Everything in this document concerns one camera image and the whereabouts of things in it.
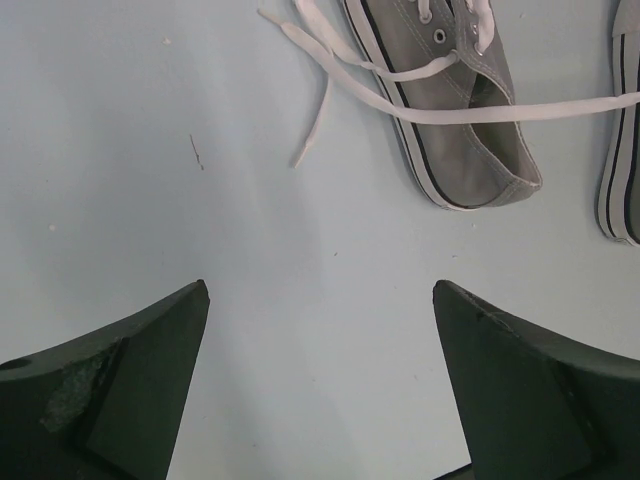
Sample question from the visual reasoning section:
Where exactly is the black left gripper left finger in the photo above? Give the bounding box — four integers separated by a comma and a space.
1, 280, 210, 479

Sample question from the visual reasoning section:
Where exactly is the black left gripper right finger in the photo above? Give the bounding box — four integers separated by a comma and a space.
433, 280, 639, 479

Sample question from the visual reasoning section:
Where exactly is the grey canvas sneaker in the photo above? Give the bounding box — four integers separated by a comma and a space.
344, 1, 542, 211
597, 1, 639, 246

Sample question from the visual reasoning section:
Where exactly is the white shoelace of sneaker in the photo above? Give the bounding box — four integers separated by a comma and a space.
257, 0, 496, 169
310, 46, 639, 125

